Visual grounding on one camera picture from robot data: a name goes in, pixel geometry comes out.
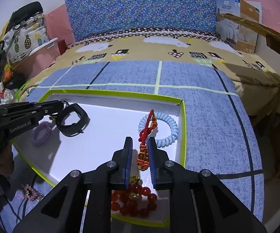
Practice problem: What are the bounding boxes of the red knot tassel charm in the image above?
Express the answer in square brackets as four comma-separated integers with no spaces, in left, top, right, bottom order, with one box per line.
[137,110,157,171]

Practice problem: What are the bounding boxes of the red bead bracelet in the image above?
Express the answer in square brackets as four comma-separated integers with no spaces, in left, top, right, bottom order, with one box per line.
[110,175,158,218]

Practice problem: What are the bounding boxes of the purple spiral hair tie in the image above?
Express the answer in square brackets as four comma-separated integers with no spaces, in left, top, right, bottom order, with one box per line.
[31,121,53,147]

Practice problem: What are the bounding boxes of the black wristband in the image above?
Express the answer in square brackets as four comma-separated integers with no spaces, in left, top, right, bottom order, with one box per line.
[55,103,90,137]

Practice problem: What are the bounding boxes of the pink crystal bracelet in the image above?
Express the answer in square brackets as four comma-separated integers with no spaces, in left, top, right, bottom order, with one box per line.
[20,183,45,202]

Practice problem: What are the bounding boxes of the left hand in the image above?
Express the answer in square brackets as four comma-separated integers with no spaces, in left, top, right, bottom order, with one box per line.
[0,142,15,177]

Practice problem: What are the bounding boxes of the colourful clutter pile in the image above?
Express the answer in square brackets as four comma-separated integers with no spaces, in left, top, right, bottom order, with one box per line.
[0,65,25,105]

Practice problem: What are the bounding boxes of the green shallow tray box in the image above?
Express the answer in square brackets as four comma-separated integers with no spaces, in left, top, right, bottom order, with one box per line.
[11,88,188,228]

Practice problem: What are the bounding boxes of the blue checked bed cover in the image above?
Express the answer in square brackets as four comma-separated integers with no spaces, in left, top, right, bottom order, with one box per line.
[0,61,264,232]

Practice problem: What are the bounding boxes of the pink storage box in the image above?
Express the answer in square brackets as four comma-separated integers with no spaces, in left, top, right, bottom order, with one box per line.
[15,37,60,79]

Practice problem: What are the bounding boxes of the pineapple print fabric bag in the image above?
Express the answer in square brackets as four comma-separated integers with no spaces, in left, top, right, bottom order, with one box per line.
[3,13,49,64]

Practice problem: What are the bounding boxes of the black bag on top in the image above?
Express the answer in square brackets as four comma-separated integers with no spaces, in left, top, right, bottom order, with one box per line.
[9,1,43,25]

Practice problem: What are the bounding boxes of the beige patterned bed sheet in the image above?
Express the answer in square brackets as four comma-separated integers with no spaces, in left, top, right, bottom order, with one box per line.
[20,28,280,116]

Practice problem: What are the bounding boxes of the blue floral headboard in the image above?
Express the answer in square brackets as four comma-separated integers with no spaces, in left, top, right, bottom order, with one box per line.
[65,0,216,41]

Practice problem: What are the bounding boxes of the cardboard bedding box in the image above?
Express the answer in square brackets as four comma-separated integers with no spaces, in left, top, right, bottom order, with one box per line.
[216,0,262,54]

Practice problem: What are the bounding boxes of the light blue spiral hair tie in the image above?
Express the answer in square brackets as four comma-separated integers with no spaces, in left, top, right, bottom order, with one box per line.
[138,112,179,148]

